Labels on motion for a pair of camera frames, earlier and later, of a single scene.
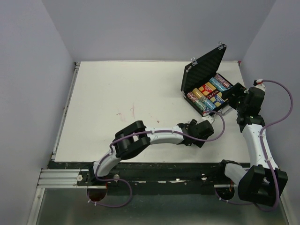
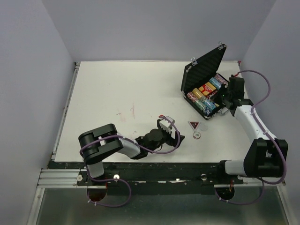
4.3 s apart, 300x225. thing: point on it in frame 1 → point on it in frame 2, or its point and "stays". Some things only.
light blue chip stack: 216,84 stays
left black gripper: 192,123 → 171,141
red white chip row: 192,96 stays
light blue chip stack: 209,104 stays
